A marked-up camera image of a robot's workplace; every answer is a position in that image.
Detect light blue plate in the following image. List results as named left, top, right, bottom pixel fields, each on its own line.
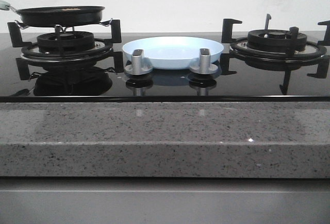
left=122, top=36, right=224, bottom=70

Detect black frying pan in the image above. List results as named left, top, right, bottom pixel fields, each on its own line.
left=1, top=1, right=105, bottom=27

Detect brown meat slices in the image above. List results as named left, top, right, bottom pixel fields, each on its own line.
left=61, top=7, right=80, bottom=11

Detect silver left stove knob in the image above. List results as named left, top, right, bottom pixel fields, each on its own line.
left=124, top=49, right=153, bottom=76

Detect silver stove knob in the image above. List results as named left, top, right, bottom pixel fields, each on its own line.
left=189, top=48, right=218, bottom=75
left=124, top=49, right=153, bottom=76

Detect silver right stove knob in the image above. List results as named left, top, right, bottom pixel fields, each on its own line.
left=189, top=48, right=218, bottom=75

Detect black left gas burner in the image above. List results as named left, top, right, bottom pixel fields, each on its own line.
left=37, top=31, right=95, bottom=53

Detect black gas burner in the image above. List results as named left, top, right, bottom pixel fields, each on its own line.
left=37, top=31, right=95, bottom=53
left=247, top=27, right=292, bottom=53

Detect black right pan support grate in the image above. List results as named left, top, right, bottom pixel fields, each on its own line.
left=220, top=14, right=329, bottom=96

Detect black pan support grate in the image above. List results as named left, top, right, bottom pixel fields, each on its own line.
left=220, top=14, right=329, bottom=96
left=8, top=20, right=123, bottom=80

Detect black right gas burner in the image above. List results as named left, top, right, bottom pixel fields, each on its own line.
left=247, top=27, right=292, bottom=53

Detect black left pan support grate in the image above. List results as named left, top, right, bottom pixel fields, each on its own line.
left=8, top=20, right=123, bottom=80

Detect black glass cooktop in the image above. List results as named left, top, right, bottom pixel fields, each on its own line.
left=1, top=33, right=329, bottom=102

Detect wire pan support ring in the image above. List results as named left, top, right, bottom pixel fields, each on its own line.
left=14, top=18, right=114, bottom=33

